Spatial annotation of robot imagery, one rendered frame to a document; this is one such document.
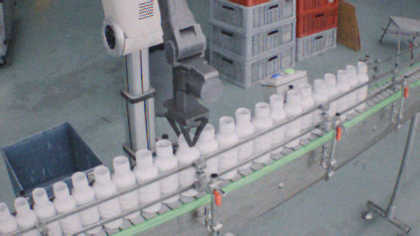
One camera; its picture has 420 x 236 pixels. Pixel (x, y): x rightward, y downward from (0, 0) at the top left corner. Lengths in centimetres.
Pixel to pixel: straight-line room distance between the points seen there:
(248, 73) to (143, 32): 217
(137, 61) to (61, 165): 48
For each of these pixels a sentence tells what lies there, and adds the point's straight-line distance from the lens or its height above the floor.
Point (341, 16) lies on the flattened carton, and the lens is 478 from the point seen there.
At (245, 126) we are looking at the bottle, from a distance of 135.
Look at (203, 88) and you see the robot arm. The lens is 109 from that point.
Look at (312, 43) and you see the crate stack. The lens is 452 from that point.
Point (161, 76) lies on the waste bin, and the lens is 341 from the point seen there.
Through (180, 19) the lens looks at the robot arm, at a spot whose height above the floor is 146.
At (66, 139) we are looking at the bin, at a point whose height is 88.
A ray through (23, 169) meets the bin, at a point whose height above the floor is 83.
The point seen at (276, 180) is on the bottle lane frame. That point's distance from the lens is 149.
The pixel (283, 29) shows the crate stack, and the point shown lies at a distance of 405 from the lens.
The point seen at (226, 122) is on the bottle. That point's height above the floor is 115.
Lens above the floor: 185
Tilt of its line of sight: 31 degrees down
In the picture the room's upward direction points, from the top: straight up
